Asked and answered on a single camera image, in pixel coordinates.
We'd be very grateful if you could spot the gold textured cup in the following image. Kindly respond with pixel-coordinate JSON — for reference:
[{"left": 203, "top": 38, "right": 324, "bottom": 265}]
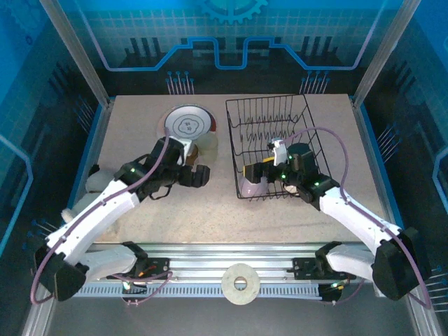
[{"left": 187, "top": 134, "right": 219, "bottom": 165}]

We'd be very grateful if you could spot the red grey white plate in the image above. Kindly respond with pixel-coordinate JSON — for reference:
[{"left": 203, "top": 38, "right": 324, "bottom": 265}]
[{"left": 157, "top": 104, "right": 220, "bottom": 136}]

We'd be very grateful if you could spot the white plate with green rim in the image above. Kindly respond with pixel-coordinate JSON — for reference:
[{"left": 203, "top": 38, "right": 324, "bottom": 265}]
[{"left": 164, "top": 106, "right": 212, "bottom": 137}]

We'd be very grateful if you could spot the white black plush toy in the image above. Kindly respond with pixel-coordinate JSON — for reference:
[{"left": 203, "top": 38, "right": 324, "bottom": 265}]
[{"left": 62, "top": 164, "right": 118, "bottom": 227}]

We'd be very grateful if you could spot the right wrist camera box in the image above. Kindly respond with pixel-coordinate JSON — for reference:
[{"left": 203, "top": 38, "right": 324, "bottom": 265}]
[{"left": 267, "top": 138, "right": 292, "bottom": 167}]

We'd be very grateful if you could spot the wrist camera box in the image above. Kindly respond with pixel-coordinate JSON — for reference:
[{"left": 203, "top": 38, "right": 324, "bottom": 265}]
[
  {"left": 174, "top": 138, "right": 194, "bottom": 166},
  {"left": 267, "top": 138, "right": 292, "bottom": 167}
]

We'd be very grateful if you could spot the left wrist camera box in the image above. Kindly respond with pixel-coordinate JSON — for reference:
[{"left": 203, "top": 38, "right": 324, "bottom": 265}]
[{"left": 174, "top": 138, "right": 194, "bottom": 166}]

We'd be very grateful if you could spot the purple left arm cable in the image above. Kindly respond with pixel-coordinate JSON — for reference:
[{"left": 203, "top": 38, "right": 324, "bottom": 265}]
[{"left": 30, "top": 127, "right": 171, "bottom": 305}]

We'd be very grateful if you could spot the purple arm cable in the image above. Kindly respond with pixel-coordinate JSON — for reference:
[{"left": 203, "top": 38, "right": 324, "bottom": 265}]
[
  {"left": 30, "top": 127, "right": 171, "bottom": 305},
  {"left": 286, "top": 126, "right": 432, "bottom": 311}
]

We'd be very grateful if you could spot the black wire dish rack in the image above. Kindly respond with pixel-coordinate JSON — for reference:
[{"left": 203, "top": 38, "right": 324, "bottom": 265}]
[{"left": 225, "top": 93, "right": 330, "bottom": 202}]

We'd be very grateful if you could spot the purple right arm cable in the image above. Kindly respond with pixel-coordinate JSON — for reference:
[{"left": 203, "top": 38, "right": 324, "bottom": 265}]
[{"left": 286, "top": 126, "right": 432, "bottom": 311}]

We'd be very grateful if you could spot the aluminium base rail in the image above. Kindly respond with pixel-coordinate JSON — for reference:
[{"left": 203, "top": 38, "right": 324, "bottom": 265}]
[{"left": 132, "top": 243, "right": 330, "bottom": 281}]

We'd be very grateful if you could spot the grey tape ring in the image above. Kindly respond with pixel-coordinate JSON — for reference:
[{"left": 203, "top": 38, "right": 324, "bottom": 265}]
[{"left": 220, "top": 262, "right": 261, "bottom": 307}]

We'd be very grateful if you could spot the slotted grey cable duct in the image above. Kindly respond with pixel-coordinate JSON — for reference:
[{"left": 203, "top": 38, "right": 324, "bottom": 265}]
[{"left": 78, "top": 282, "right": 321, "bottom": 299}]

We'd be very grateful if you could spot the aluminium frame post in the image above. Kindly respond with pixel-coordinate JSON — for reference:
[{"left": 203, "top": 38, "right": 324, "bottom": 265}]
[
  {"left": 351, "top": 0, "right": 423, "bottom": 108},
  {"left": 38, "top": 0, "right": 115, "bottom": 108}
]

